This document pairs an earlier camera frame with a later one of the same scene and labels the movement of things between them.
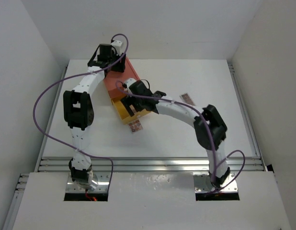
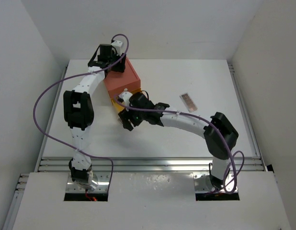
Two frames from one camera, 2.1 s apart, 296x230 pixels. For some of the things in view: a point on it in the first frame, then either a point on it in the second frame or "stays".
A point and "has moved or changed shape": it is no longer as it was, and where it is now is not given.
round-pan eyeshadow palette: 135,126 has moved or changed shape
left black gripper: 120,66 stays
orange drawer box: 115,81 stays
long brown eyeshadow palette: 186,98 stays
